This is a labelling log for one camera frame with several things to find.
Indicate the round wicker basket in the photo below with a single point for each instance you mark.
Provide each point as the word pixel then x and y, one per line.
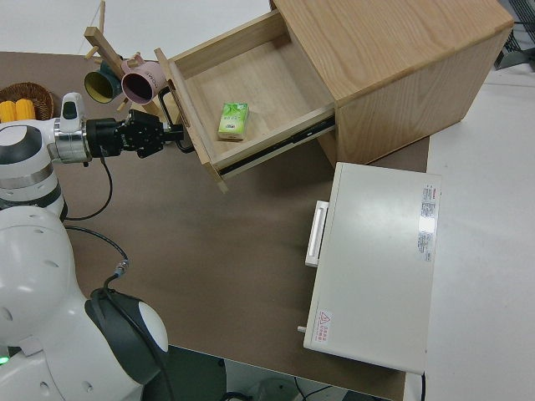
pixel 37 98

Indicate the black metal frame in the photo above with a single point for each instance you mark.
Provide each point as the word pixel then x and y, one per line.
pixel 522 10

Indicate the wooden cabinet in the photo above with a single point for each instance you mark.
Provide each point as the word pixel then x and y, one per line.
pixel 397 62

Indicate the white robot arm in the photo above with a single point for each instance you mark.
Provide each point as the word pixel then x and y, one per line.
pixel 33 259

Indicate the teal mug yellow inside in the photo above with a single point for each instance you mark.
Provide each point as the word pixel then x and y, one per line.
pixel 97 85

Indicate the yellow corn cob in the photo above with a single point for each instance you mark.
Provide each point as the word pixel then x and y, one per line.
pixel 7 110
pixel 25 109

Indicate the white toaster oven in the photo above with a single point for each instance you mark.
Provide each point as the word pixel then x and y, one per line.
pixel 376 263

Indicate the pink mug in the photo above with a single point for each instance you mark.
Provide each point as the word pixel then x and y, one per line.
pixel 140 83

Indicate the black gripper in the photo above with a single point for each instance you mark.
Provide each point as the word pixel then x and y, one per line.
pixel 134 135

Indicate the green carton box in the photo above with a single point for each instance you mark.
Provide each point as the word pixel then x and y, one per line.
pixel 233 121

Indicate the brown table mat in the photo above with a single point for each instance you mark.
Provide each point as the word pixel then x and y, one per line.
pixel 209 250

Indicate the wooden mug tree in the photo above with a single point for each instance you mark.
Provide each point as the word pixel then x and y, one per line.
pixel 106 48

